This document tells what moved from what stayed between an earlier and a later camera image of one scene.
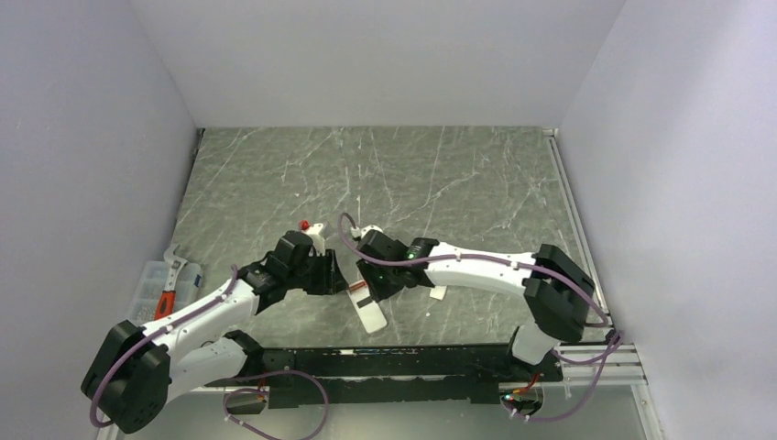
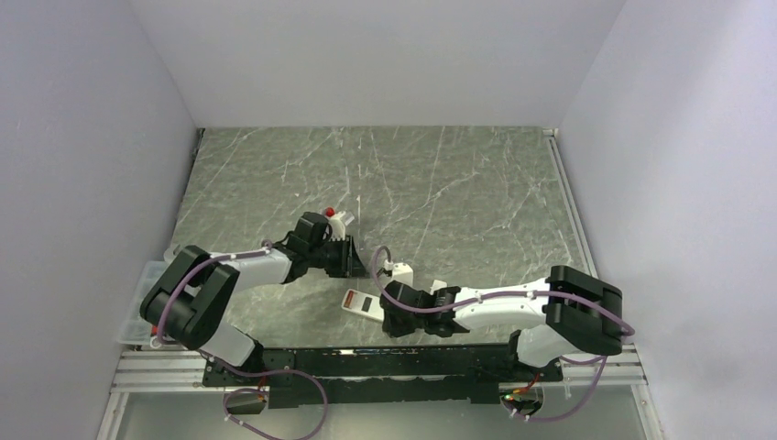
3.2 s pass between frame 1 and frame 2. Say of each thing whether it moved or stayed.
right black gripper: moved
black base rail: stayed
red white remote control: moved
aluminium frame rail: stayed
